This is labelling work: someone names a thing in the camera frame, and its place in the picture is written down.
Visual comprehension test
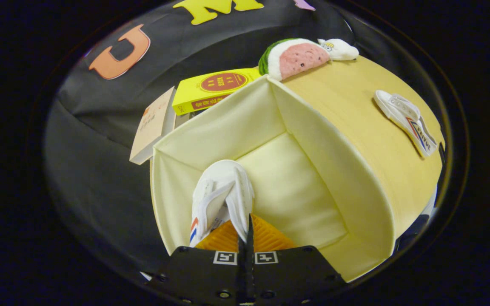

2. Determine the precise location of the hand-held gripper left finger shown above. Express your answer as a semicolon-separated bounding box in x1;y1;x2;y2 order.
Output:
147;219;249;306

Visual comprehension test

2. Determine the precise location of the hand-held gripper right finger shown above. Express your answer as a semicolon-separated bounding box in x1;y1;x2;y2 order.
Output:
248;214;348;306

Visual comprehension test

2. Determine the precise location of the beige fabric storage box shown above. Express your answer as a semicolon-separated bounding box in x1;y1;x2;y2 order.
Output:
150;74;399;283

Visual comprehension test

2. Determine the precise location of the white canvas shoe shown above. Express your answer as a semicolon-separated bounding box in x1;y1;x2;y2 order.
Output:
373;90;438;158
189;159;255;248

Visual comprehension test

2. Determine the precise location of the blue cover book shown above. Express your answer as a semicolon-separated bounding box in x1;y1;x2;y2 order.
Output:
174;110;205;129

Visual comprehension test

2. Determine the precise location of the black backdrop cloth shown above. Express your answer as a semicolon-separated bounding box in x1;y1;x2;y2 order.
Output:
44;0;424;272

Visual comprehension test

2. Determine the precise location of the beige book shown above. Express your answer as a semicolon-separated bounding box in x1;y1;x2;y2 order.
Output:
129;86;177;166

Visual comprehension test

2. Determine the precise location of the yellow book red circle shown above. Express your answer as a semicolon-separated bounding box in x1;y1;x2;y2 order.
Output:
172;68;262;116

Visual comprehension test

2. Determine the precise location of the watermelon slice plush toy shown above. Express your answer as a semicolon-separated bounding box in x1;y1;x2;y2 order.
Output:
258;38;330;82

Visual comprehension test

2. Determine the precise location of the white plush toy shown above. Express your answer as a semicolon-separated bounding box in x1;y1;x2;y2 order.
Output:
317;38;359;61

